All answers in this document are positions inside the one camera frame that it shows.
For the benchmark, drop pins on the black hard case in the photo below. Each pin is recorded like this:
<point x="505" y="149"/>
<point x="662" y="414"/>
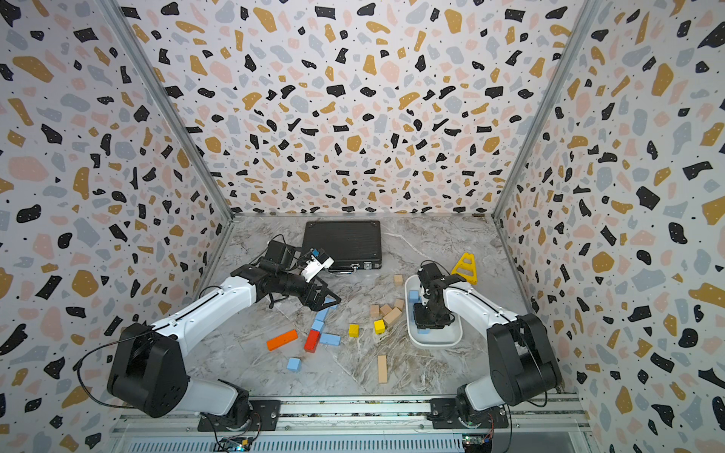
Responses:
<point x="352" y="245"/>

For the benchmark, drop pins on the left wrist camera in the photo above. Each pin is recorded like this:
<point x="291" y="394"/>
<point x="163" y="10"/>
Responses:
<point x="315" y="261"/>

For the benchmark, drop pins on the white plastic tray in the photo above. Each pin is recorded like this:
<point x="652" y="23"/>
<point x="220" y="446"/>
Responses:
<point x="445" y="338"/>

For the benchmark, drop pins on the blue block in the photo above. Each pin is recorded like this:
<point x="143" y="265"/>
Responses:
<point x="322" y="315"/>
<point x="330" y="339"/>

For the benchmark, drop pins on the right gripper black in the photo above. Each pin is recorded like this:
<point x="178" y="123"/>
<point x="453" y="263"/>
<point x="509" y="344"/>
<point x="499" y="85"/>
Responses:
<point x="421" y="323"/>

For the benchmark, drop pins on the aluminium front rail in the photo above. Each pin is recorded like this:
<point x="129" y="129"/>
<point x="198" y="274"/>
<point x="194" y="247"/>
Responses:
<point x="418" y="423"/>

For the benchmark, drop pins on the long natural wood block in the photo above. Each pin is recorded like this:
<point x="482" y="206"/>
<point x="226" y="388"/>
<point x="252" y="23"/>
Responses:
<point x="382" y="369"/>

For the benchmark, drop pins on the lone blue cube front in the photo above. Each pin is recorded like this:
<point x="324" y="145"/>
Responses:
<point x="294" y="364"/>

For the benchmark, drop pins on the red upright block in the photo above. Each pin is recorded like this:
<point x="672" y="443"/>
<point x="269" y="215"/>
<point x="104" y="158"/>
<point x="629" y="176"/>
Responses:
<point x="312" y="341"/>

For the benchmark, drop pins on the orange long block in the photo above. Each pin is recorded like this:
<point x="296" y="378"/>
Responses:
<point x="282" y="340"/>

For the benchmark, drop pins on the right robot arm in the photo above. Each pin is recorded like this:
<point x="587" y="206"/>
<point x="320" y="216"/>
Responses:
<point x="521" y="361"/>

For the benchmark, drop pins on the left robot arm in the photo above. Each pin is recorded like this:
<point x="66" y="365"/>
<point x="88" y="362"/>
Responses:
<point x="148" y="372"/>

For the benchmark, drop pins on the yellow cube right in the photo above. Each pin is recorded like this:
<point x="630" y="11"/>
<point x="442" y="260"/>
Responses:
<point x="379" y="327"/>

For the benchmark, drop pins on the wood block cluster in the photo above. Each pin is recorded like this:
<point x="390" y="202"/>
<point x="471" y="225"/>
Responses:
<point x="390" y="314"/>

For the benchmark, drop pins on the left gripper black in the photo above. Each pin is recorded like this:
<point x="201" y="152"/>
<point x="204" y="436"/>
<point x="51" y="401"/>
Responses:
<point x="317" y="304"/>

